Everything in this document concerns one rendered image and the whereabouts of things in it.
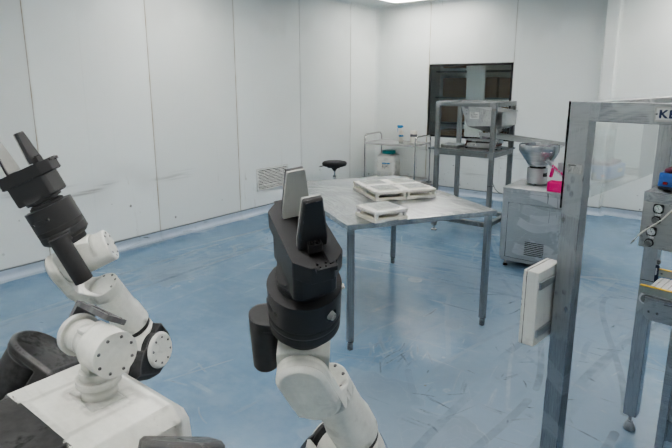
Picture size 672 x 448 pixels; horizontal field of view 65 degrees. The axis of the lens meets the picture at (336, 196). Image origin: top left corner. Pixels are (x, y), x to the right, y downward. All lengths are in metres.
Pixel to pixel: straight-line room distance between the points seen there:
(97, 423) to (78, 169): 4.85
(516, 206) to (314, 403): 4.49
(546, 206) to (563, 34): 3.38
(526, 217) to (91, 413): 4.55
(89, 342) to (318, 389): 0.33
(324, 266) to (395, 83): 8.36
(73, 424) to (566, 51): 7.44
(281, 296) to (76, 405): 0.39
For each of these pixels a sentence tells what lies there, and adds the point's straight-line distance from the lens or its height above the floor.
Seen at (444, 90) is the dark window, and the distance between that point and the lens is 8.43.
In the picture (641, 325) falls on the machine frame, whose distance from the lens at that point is 2.96.
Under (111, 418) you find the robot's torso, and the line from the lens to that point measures 0.84.
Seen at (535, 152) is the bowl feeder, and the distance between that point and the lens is 5.13.
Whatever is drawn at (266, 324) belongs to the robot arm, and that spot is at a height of 1.41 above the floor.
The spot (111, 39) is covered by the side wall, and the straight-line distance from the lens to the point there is 5.77.
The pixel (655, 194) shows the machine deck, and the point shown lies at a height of 1.26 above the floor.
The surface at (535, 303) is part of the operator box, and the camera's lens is 1.86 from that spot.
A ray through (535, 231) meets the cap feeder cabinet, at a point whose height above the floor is 0.39.
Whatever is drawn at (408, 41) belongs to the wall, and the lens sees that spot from 8.76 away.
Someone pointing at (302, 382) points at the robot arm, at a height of 1.34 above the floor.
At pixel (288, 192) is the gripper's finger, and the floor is 1.58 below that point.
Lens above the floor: 1.69
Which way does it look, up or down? 12 degrees down
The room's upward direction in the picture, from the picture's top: straight up
